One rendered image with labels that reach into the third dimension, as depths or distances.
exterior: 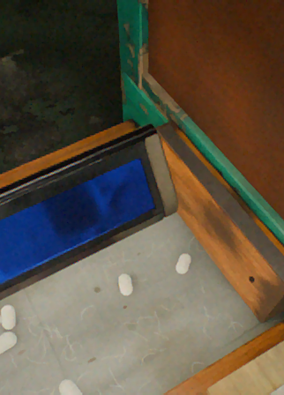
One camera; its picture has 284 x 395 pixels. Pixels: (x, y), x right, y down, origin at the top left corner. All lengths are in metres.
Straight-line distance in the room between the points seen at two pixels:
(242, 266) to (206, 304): 0.10
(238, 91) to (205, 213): 0.17
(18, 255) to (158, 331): 0.36
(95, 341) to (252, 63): 0.40
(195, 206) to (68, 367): 0.26
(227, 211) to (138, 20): 0.29
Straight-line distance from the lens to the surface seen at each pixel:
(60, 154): 0.88
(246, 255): 0.67
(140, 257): 0.78
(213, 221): 0.70
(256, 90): 0.61
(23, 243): 0.41
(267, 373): 0.69
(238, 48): 0.62
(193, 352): 0.72
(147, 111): 0.86
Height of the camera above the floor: 1.41
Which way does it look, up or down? 53 degrees down
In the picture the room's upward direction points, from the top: 1 degrees counter-clockwise
